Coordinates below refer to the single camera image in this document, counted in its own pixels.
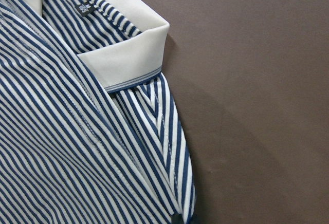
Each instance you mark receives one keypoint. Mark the navy white striped polo shirt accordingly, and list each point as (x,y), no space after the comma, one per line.
(89,130)

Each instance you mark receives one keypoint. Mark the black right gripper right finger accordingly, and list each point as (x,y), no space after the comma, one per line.
(194,219)

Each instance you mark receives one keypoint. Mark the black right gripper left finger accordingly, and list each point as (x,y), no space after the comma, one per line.
(176,219)

